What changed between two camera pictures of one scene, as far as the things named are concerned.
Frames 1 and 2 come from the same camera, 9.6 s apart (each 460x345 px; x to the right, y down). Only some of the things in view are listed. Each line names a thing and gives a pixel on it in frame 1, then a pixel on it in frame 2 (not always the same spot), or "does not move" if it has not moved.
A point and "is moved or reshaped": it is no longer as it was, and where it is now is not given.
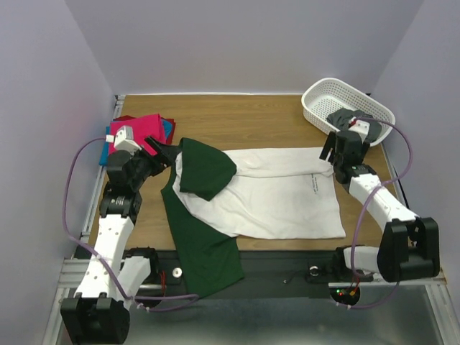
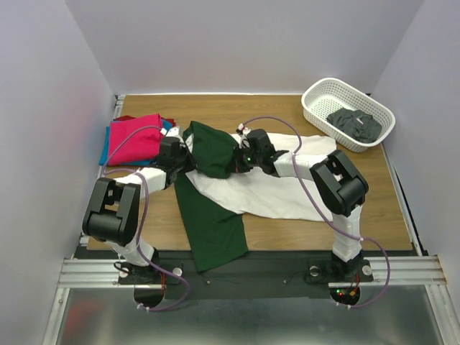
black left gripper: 164,158 -> 190,161
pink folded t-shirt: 144,127 does not move
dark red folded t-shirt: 169,140 does not move
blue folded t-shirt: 106,150 does not move
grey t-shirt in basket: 341,119 does not move
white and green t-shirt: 212,196 is moved or reshaped
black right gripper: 333,149 -> 236,163
